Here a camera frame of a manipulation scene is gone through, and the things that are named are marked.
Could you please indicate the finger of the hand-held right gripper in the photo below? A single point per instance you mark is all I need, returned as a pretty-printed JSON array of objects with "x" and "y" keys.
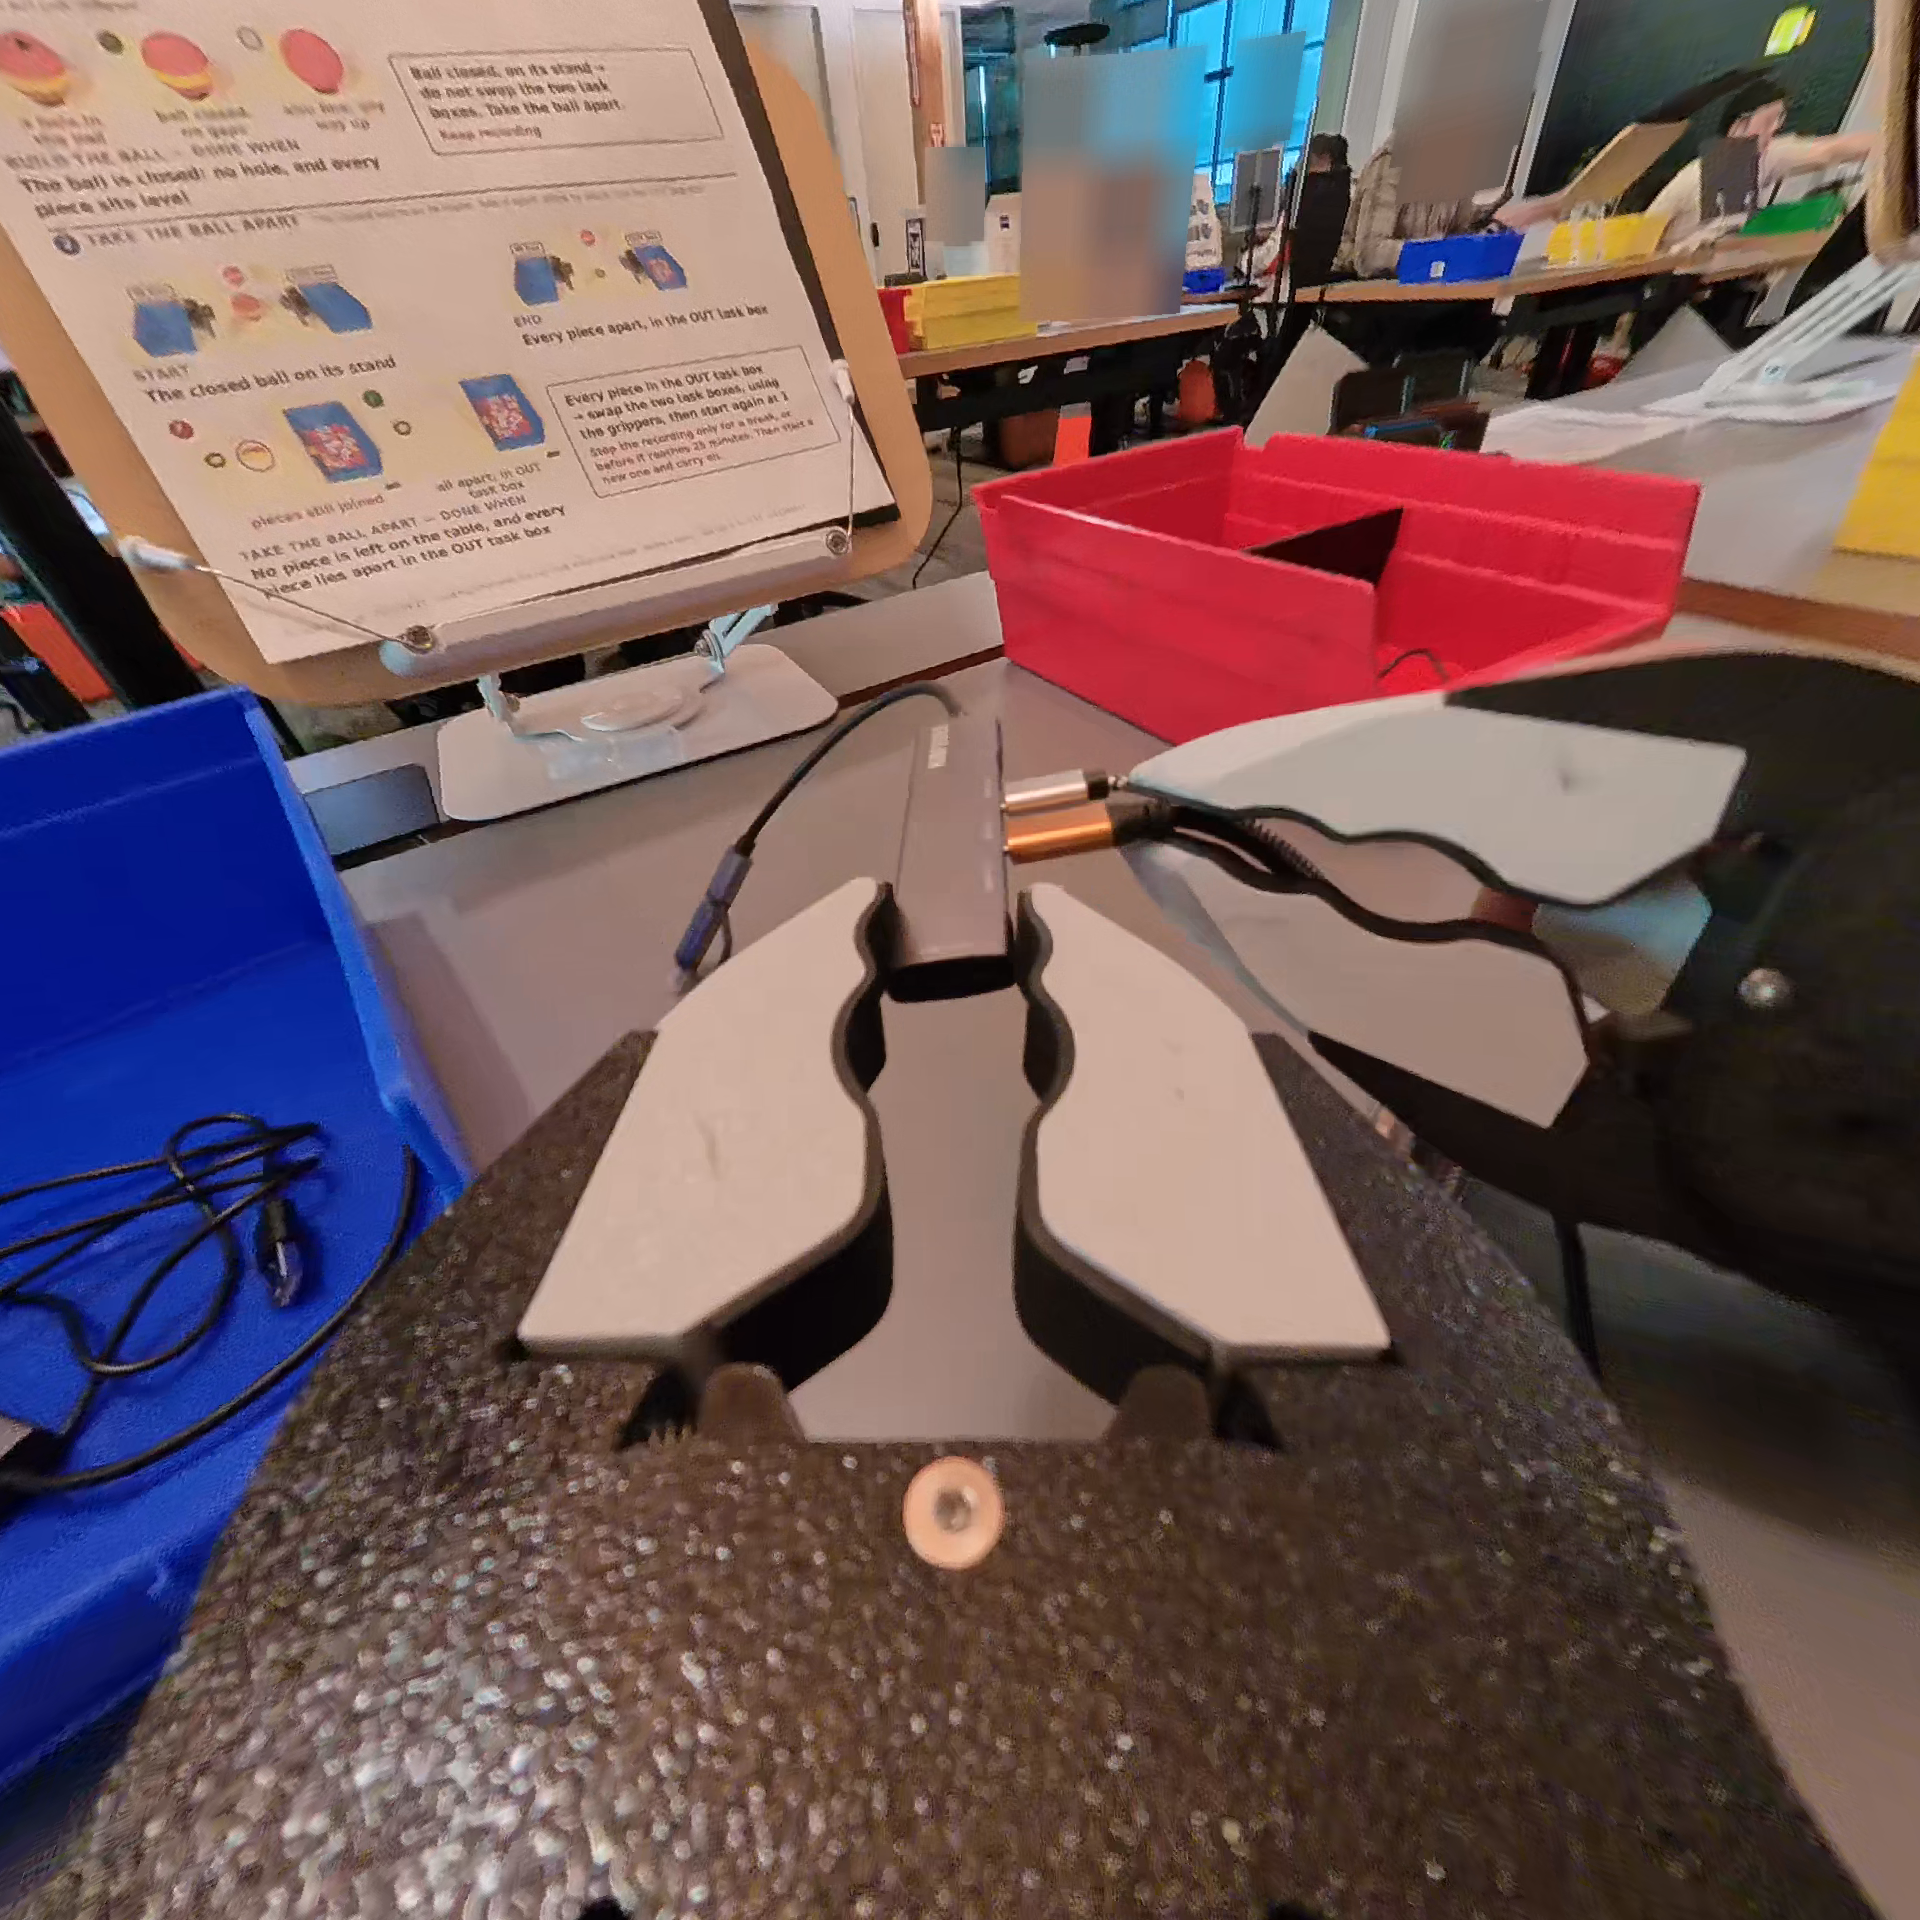
[
  {"x": 1469, "y": 787},
  {"x": 1410, "y": 1003}
]

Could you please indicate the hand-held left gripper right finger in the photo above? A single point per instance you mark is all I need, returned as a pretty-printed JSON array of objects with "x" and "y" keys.
[{"x": 1201, "y": 1185}]

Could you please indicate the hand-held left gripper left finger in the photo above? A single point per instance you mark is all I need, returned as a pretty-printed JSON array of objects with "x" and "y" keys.
[{"x": 705, "y": 1171}]

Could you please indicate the dark grey usb hub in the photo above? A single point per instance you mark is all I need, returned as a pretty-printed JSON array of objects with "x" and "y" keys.
[{"x": 953, "y": 855}]

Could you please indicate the red storage bin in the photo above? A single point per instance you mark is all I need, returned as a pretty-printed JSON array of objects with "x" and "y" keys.
[{"x": 1171, "y": 600}]

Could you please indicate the silver board stand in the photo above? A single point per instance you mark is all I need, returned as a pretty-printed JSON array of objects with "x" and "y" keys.
[{"x": 749, "y": 714}]

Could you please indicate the yellow storage bin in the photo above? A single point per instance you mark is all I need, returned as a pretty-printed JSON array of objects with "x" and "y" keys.
[
  {"x": 973, "y": 307},
  {"x": 1606, "y": 241},
  {"x": 1886, "y": 488}
]

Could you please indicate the wooden work table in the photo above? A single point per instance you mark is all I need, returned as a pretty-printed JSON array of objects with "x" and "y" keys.
[
  {"x": 1576, "y": 282},
  {"x": 1049, "y": 347}
]

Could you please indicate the small blue storage bin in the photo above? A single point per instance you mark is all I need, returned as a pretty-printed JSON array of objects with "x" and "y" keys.
[{"x": 1454, "y": 259}]

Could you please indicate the white metal stand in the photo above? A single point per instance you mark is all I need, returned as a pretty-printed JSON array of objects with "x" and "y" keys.
[{"x": 1800, "y": 346}]

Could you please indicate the green storage bin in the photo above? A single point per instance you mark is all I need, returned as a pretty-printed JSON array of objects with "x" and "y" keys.
[{"x": 1795, "y": 215}]

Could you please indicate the instruction sheet on stand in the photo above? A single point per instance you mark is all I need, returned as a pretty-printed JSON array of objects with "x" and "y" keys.
[{"x": 844, "y": 224}]

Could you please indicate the printed instruction sheet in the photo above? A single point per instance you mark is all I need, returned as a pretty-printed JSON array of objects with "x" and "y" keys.
[{"x": 450, "y": 224}]

